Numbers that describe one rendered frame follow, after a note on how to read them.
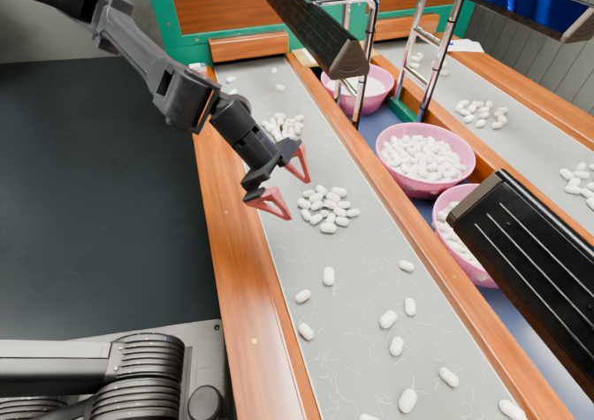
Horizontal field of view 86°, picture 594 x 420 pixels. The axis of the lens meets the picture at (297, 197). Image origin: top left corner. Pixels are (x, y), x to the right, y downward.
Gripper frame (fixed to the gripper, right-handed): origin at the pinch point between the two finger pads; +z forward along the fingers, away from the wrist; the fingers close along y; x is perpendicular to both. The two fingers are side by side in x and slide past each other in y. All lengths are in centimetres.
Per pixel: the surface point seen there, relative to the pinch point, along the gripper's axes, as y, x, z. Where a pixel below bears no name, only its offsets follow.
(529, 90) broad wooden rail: -90, 31, 45
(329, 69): -19.6, 8.4, -12.2
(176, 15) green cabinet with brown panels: -63, -52, -47
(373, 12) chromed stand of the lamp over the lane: -48, 11, -12
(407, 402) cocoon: 20.7, 10.6, 28.2
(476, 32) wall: -288, 1, 80
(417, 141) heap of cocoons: -51, 4, 26
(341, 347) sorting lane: 16.0, 0.4, 22.5
